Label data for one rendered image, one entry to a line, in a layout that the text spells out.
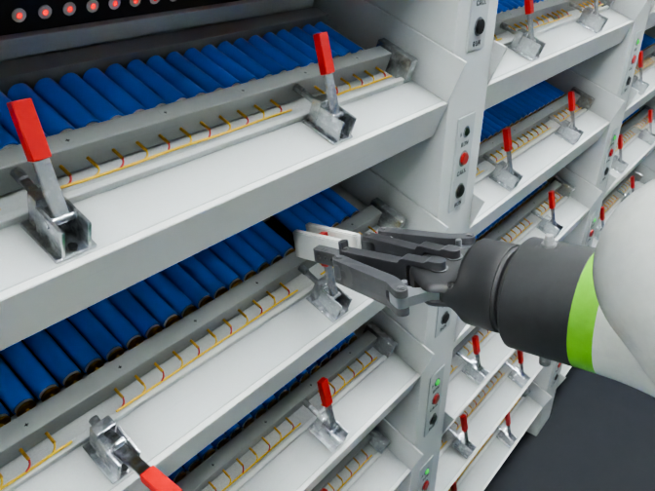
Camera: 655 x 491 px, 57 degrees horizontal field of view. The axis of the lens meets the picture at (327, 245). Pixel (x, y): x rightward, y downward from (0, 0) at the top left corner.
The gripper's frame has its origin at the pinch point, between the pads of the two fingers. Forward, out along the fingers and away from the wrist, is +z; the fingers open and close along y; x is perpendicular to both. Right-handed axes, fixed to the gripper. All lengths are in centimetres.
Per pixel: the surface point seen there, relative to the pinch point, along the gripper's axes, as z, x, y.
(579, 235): 4, -35, 88
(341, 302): -0.3, -7.1, 0.8
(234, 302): 4.2, -2.9, -9.8
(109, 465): -0.3, -6.8, -27.6
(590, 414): 4, -99, 106
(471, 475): 14, -85, 54
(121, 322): 8.1, -1.1, -19.6
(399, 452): 6.7, -45.1, 17.5
